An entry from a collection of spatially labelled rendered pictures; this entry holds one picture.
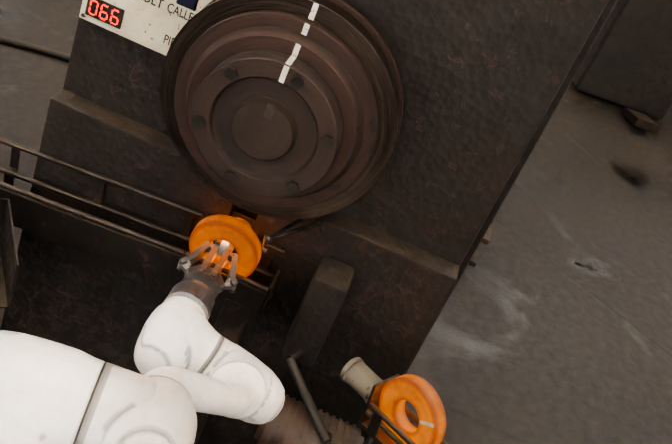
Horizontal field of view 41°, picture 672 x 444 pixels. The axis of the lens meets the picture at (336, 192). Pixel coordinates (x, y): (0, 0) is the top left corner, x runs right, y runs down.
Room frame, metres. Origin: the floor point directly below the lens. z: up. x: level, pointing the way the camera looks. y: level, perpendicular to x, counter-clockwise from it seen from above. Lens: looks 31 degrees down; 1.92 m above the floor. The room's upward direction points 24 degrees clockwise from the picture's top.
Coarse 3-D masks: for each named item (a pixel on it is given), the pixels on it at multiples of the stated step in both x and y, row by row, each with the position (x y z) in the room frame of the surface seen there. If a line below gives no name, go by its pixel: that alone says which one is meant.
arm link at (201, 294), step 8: (176, 288) 1.31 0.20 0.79; (184, 288) 1.31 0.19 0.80; (192, 288) 1.31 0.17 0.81; (200, 288) 1.32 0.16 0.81; (168, 296) 1.29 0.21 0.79; (192, 296) 1.29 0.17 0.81; (200, 296) 1.31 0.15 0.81; (208, 296) 1.32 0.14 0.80; (200, 304) 1.29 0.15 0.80; (208, 304) 1.31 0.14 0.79; (208, 312) 1.30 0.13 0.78
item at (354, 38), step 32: (224, 0) 1.52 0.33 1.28; (256, 0) 1.52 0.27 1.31; (288, 0) 1.52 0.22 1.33; (320, 0) 1.57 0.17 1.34; (192, 32) 1.52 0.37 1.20; (352, 32) 1.52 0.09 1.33; (384, 64) 1.53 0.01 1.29; (160, 96) 1.52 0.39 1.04; (384, 96) 1.52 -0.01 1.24; (384, 128) 1.52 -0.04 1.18; (192, 160) 1.52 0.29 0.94; (384, 160) 1.52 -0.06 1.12; (224, 192) 1.52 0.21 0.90; (352, 192) 1.52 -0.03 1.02
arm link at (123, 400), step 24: (120, 384) 0.74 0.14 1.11; (144, 384) 0.77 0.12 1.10; (168, 384) 0.81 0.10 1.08; (96, 408) 0.71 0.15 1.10; (120, 408) 0.72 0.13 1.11; (144, 408) 0.72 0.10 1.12; (168, 408) 0.74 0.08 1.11; (192, 408) 0.80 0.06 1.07; (96, 432) 0.69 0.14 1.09; (120, 432) 0.68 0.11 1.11; (144, 432) 0.69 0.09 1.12; (168, 432) 0.71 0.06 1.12; (192, 432) 0.75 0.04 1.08
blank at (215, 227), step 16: (208, 224) 1.53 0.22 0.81; (224, 224) 1.52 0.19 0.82; (240, 224) 1.54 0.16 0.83; (192, 240) 1.53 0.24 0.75; (208, 240) 1.53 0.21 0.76; (224, 240) 1.53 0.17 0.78; (240, 240) 1.52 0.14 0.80; (256, 240) 1.54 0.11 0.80; (240, 256) 1.53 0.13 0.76; (256, 256) 1.53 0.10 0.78; (240, 272) 1.53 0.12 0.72
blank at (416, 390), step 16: (400, 384) 1.37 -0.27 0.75; (416, 384) 1.35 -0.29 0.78; (384, 400) 1.38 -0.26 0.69; (400, 400) 1.36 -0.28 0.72; (416, 400) 1.34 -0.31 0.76; (432, 400) 1.33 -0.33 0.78; (400, 416) 1.36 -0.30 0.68; (432, 416) 1.31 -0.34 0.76; (416, 432) 1.32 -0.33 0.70; (432, 432) 1.30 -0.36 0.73
